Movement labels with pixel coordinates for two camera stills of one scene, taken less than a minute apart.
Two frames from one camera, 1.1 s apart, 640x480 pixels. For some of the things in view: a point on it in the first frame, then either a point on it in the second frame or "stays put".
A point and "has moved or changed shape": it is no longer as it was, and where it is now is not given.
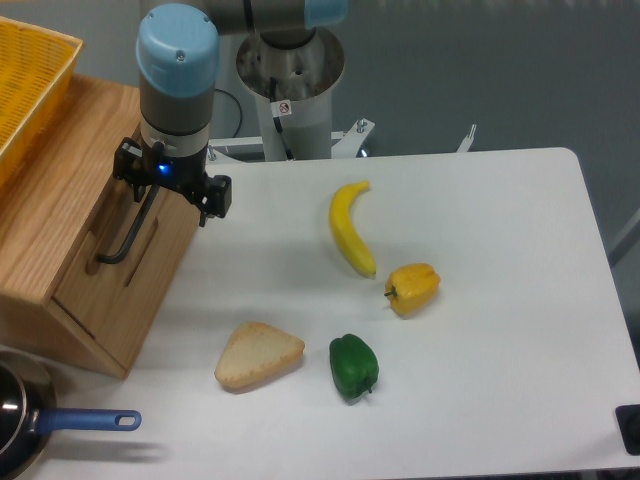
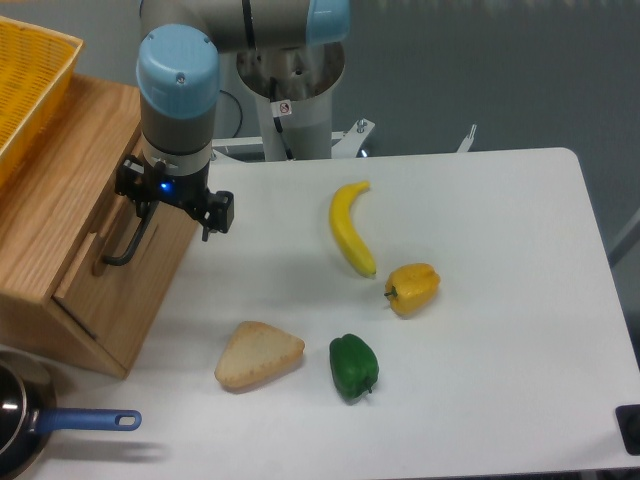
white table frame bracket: x=346 y=144 stays put
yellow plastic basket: x=36 y=71 stays put
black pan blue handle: x=28 y=415 stays put
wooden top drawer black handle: x=118 y=257 has moved or changed shape
